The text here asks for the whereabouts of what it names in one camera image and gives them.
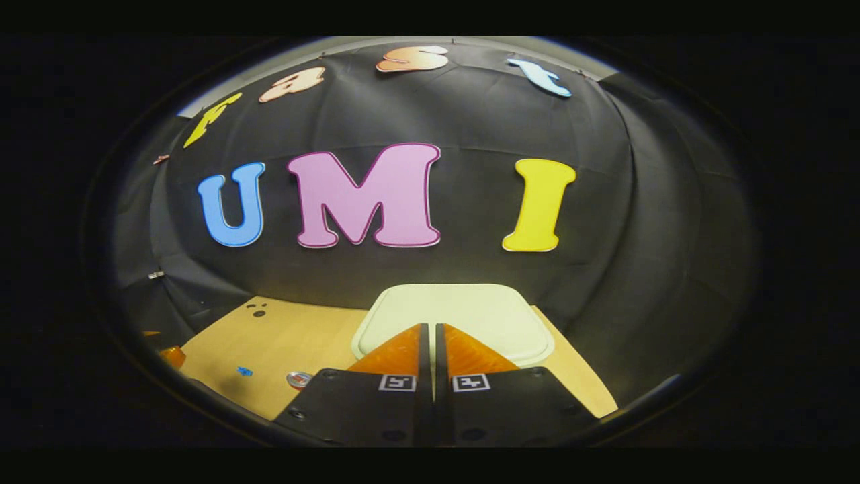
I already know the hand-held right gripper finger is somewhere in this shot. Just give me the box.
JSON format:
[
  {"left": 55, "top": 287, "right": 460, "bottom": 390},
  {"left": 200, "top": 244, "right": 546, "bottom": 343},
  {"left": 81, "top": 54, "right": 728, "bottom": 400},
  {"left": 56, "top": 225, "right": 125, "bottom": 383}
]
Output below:
[
  {"left": 272, "top": 323, "right": 434, "bottom": 448},
  {"left": 435, "top": 323, "right": 599, "bottom": 448}
]

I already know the pale green garbage bin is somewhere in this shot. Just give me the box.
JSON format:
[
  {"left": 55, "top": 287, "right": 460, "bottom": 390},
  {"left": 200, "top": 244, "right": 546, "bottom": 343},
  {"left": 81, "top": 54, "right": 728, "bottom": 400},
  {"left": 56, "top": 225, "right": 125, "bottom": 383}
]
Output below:
[{"left": 351, "top": 283, "right": 556, "bottom": 369}]

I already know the black backdrop cloth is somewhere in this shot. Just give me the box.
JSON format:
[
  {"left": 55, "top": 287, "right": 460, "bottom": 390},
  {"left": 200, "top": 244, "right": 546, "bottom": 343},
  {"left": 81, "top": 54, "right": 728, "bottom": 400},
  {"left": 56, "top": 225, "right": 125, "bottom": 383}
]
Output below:
[{"left": 107, "top": 40, "right": 760, "bottom": 411}]

